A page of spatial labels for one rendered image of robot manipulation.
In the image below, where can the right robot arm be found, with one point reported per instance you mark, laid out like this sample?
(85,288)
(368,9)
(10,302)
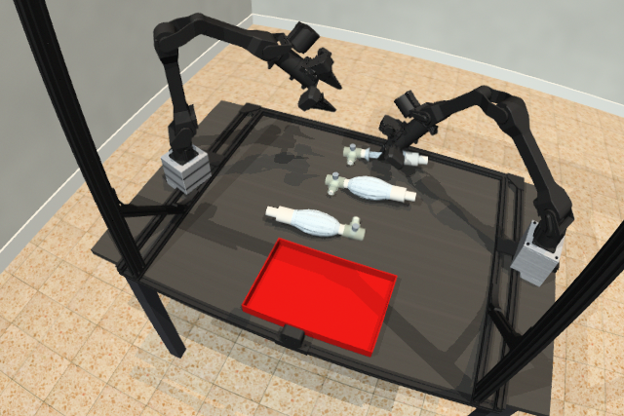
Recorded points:
(552,203)

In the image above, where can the red tray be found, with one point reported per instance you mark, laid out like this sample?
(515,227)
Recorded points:
(318,292)

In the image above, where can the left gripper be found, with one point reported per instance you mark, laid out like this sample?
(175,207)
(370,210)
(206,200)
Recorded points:
(312,95)

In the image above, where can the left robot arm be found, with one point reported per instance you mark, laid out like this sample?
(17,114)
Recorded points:
(261,44)

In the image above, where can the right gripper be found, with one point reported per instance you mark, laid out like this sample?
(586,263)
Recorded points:
(394,154)

